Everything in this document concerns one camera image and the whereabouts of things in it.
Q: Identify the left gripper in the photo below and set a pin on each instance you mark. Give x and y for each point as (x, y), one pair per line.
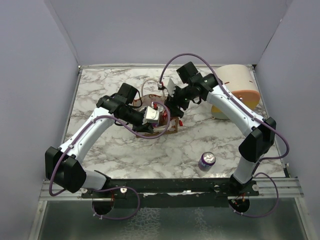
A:
(144, 126)

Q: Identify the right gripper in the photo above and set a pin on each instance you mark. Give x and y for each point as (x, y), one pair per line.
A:
(175, 103)

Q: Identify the red cola can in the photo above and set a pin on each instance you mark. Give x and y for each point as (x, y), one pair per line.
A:
(163, 118)

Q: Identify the canvas bag with rope handles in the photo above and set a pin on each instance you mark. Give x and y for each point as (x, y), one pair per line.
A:
(148, 100)

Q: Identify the purple can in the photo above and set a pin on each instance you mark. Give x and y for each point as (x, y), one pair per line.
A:
(206, 161)

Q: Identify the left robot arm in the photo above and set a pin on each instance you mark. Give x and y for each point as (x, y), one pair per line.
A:
(63, 165)

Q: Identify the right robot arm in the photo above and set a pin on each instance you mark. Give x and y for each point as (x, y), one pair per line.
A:
(257, 130)

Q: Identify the cream and orange bread box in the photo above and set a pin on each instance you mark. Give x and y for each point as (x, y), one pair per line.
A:
(239, 80)

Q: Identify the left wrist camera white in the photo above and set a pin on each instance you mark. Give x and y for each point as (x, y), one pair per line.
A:
(151, 116)

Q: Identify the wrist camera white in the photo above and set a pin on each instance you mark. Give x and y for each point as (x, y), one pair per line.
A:
(151, 116)
(167, 85)

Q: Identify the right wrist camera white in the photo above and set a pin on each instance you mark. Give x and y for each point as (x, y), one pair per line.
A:
(167, 85)

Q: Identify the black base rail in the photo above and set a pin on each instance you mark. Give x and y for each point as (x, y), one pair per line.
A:
(172, 192)

